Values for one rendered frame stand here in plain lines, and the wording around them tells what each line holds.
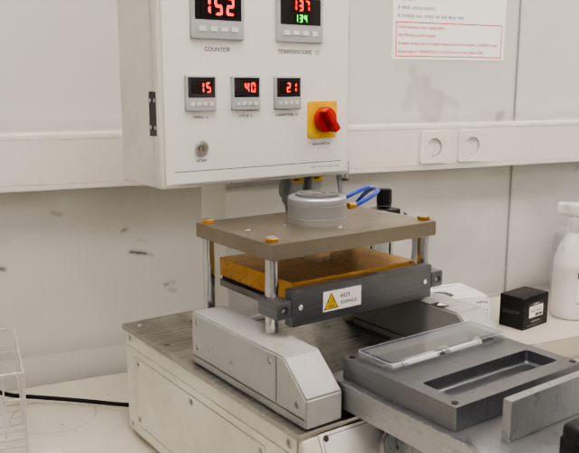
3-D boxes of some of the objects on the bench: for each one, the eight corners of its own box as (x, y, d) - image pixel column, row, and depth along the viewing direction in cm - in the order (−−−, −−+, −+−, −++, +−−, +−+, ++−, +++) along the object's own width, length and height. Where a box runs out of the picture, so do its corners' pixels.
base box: (129, 432, 118) (125, 328, 115) (317, 379, 140) (317, 290, 136) (347, 629, 75) (350, 472, 72) (570, 509, 97) (579, 384, 94)
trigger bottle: (543, 315, 163) (550, 203, 159) (557, 307, 169) (565, 199, 165) (583, 324, 158) (592, 207, 153) (597, 315, 164) (605, 202, 159)
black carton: (498, 324, 158) (500, 292, 157) (522, 315, 163) (524, 285, 162) (522, 331, 153) (524, 298, 152) (547, 322, 159) (549, 291, 157)
